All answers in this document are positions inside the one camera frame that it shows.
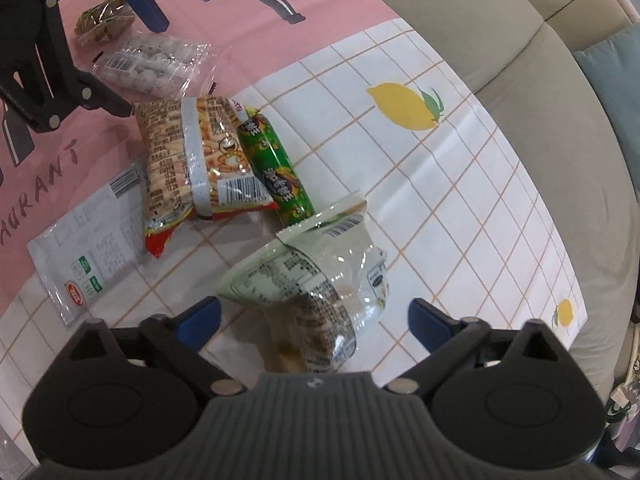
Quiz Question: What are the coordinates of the clear green-white snack bag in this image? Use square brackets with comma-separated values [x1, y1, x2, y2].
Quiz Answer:
[217, 193, 388, 373]

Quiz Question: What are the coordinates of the green nut snack packet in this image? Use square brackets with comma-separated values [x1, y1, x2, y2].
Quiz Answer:
[74, 0, 136, 47]

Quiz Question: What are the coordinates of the clear white candy packet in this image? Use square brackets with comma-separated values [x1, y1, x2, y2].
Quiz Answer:
[92, 32, 217, 101]

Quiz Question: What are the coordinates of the white flat sachet packet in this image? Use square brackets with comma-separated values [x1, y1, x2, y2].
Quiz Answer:
[27, 160, 145, 326]

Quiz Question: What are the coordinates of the cluttered desk pile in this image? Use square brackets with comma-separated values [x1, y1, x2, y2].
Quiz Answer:
[605, 342, 639, 452]

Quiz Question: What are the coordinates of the orange cracker snack packet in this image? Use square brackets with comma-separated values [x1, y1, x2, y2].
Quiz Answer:
[134, 96, 277, 258]

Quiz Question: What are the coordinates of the green sausage snack stick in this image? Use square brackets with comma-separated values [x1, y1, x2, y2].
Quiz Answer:
[234, 102, 316, 226]

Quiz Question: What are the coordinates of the pink white lemon tablecloth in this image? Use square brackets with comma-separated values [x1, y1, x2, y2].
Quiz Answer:
[1, 0, 587, 458]

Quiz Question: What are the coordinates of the teal cushion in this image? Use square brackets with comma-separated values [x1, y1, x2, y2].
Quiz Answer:
[573, 24, 640, 195]

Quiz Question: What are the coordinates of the beige sofa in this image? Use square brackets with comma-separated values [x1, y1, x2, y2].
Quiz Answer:
[383, 0, 639, 396]

